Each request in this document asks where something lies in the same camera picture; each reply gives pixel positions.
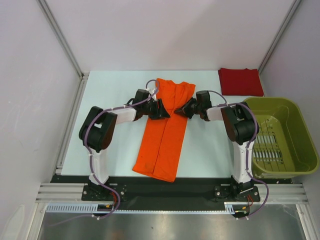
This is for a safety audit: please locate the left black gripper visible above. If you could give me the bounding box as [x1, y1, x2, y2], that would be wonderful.
[141, 98, 170, 121]

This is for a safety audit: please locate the orange t shirt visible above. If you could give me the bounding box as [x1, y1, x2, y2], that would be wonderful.
[132, 78, 196, 183]

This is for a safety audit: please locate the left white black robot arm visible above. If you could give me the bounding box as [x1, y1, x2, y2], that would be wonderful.
[79, 87, 170, 200]

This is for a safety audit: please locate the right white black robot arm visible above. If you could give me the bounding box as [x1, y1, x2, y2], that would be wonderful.
[174, 90, 259, 201]

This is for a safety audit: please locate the folded red t shirt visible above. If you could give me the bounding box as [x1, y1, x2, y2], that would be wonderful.
[218, 68, 264, 97]

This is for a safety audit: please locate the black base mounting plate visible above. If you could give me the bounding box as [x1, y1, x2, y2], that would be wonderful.
[49, 174, 292, 211]

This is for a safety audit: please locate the olive green plastic basket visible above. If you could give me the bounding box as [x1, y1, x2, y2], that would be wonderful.
[245, 97, 320, 179]

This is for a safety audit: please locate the left aluminium corner post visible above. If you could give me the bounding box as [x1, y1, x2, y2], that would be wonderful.
[36, 0, 85, 79]

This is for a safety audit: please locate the aluminium corner post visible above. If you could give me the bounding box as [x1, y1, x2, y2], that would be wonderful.
[36, 0, 85, 79]
[258, 0, 303, 75]

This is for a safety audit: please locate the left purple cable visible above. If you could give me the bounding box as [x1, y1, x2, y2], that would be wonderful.
[48, 79, 161, 227]

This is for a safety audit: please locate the white slotted cable duct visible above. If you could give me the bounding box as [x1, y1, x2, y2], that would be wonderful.
[45, 203, 246, 215]

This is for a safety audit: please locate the right aluminium corner post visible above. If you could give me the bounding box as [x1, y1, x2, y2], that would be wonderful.
[258, 0, 303, 75]

